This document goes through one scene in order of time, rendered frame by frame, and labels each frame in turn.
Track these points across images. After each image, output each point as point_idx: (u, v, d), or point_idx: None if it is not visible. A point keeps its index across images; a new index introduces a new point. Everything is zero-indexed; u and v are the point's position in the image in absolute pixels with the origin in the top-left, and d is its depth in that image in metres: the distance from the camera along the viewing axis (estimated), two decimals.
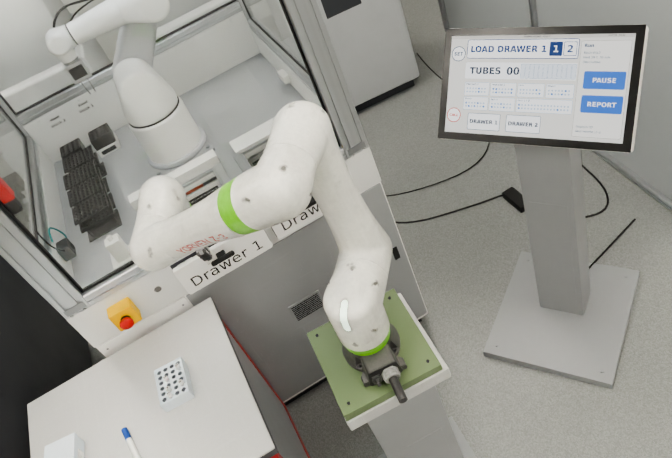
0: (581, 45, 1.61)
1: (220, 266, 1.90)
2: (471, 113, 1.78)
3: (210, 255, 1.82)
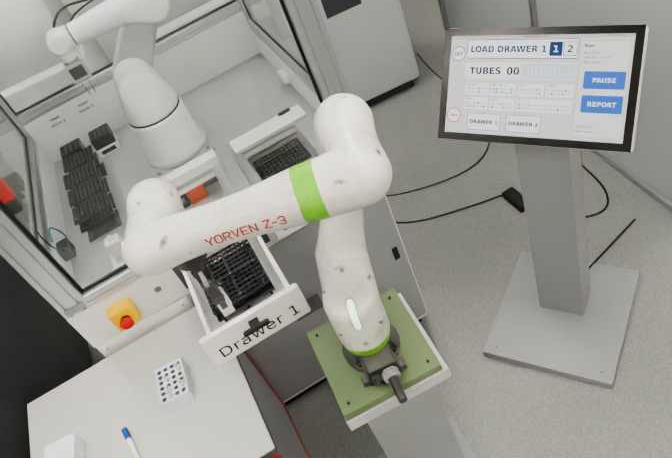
0: (581, 45, 1.61)
1: (252, 334, 1.67)
2: (471, 113, 1.78)
3: (226, 302, 1.54)
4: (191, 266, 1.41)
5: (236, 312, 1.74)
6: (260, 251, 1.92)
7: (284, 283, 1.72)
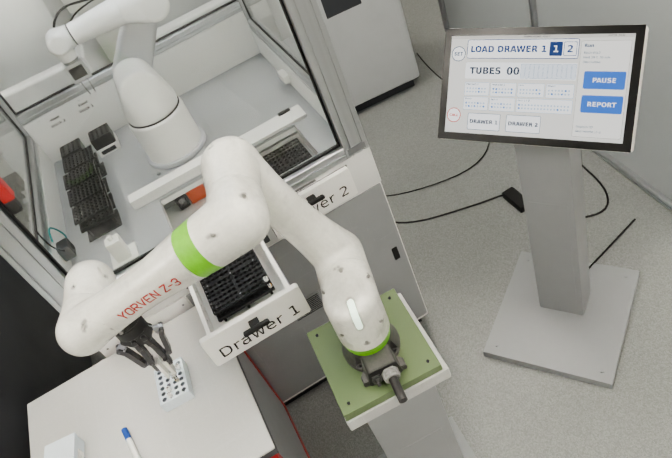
0: (581, 45, 1.61)
1: (252, 334, 1.67)
2: (471, 113, 1.78)
3: (167, 359, 1.65)
4: (143, 321, 1.53)
5: (236, 312, 1.74)
6: (260, 251, 1.92)
7: (284, 283, 1.72)
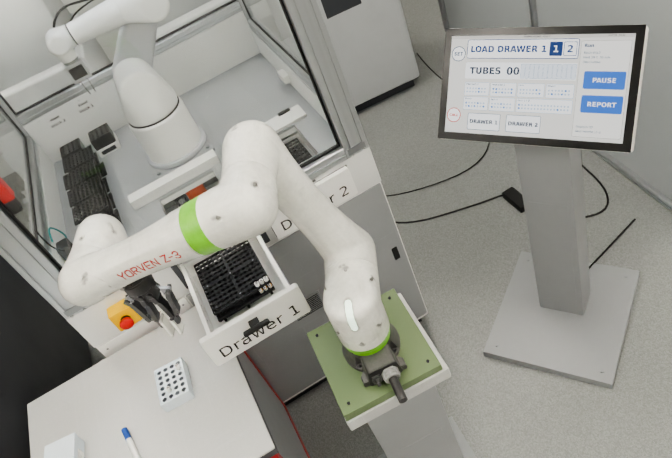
0: (581, 45, 1.61)
1: (252, 334, 1.67)
2: (471, 113, 1.78)
3: None
4: (150, 281, 1.56)
5: (236, 312, 1.74)
6: (260, 251, 1.92)
7: (284, 283, 1.72)
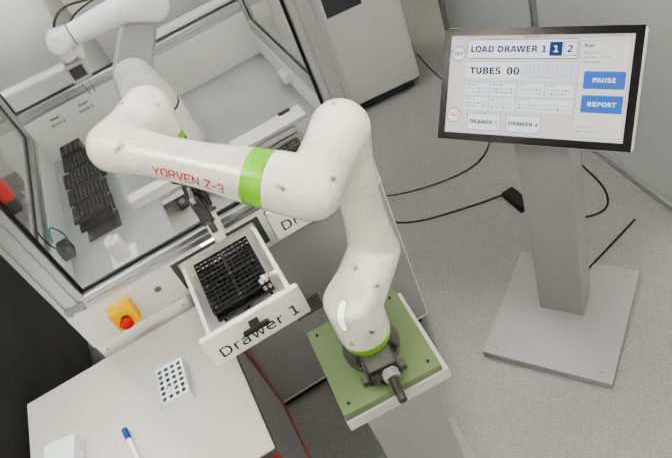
0: (581, 45, 1.61)
1: (252, 334, 1.67)
2: (471, 113, 1.78)
3: (217, 227, 1.56)
4: None
5: (236, 312, 1.74)
6: (260, 251, 1.92)
7: (284, 283, 1.72)
